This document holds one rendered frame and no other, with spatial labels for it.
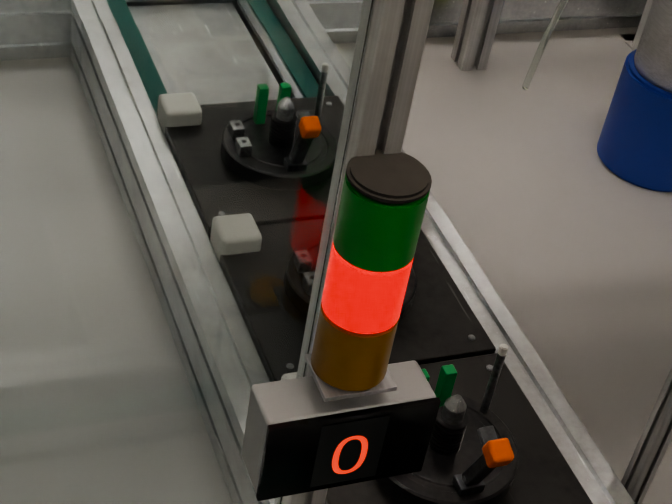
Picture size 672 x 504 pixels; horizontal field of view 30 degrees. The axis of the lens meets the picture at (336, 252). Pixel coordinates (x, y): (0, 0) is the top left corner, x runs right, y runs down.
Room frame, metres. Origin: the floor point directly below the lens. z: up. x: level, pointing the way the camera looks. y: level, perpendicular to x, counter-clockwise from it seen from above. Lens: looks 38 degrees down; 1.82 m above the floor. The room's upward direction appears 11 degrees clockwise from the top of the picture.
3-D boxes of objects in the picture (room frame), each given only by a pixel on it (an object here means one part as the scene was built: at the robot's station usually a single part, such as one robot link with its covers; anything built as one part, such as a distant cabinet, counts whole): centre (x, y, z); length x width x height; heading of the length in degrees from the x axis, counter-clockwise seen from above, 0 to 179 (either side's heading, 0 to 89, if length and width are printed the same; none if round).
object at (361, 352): (0.60, -0.02, 1.28); 0.05 x 0.05 x 0.05
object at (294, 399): (0.60, -0.02, 1.29); 0.12 x 0.05 x 0.25; 117
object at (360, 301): (0.60, -0.02, 1.33); 0.05 x 0.05 x 0.05
